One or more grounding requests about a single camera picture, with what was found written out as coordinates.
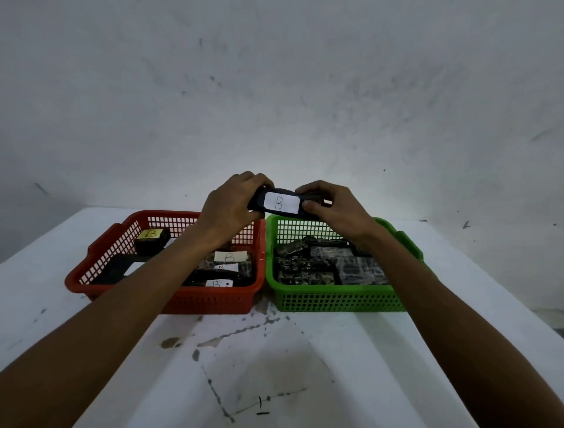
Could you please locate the person's right hand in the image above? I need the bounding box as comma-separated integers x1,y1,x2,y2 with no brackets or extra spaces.
294,179,384,252

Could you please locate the person's left hand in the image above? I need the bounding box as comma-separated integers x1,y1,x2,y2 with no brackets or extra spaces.
193,170,276,252

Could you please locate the black packet white B label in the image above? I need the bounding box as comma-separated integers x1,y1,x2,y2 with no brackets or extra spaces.
247,186,334,221

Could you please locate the pile of black packets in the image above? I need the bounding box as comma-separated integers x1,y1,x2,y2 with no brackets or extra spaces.
273,236,391,286

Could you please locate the small black box yellow label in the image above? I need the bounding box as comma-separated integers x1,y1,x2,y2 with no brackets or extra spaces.
133,227,172,256

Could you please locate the green plastic mesh basket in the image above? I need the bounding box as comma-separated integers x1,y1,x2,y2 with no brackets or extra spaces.
265,214,425,313

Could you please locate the red plastic mesh basket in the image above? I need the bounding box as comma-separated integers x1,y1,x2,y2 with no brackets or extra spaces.
65,209,267,315

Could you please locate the large black packet labelled B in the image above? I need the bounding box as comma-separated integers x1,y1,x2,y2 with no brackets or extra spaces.
89,252,149,286

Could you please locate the person's right forearm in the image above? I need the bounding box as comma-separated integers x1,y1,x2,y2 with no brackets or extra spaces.
359,227,564,428

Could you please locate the person's left forearm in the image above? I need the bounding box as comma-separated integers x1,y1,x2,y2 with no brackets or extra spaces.
0,222,221,428

